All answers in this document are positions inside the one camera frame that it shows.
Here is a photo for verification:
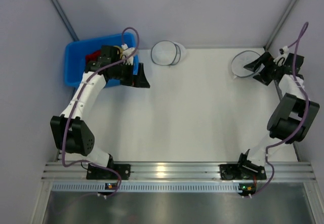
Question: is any white mesh laundry bag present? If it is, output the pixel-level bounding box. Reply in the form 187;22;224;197
150;40;187;66
230;50;260;78

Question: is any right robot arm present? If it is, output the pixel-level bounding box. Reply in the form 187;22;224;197
231;48;320;171

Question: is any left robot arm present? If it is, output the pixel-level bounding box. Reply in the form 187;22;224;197
50;43;150;170

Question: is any yellow bra in bin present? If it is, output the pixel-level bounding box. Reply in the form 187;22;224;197
112;46;125;59

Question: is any red garment in bin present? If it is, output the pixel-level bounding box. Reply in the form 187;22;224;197
85;50;101;64

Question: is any blue plastic bin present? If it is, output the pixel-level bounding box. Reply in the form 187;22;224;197
64;32;137;88

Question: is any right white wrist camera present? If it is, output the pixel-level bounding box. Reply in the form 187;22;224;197
273;46;290;67

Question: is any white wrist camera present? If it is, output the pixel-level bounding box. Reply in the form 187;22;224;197
273;46;290;67
121;44;135;66

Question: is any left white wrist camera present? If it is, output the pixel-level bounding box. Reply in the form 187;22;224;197
121;44;135;66

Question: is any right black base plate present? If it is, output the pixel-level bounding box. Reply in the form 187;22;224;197
219;163;267;181

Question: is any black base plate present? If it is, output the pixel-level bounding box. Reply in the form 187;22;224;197
219;163;267;181
86;164;131;180

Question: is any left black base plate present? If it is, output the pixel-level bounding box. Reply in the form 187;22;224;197
86;164;131;180

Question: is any aluminium mounting rail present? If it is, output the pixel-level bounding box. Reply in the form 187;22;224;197
41;162;316;183

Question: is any perforated cable duct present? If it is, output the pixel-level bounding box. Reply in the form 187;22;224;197
52;182;242;193

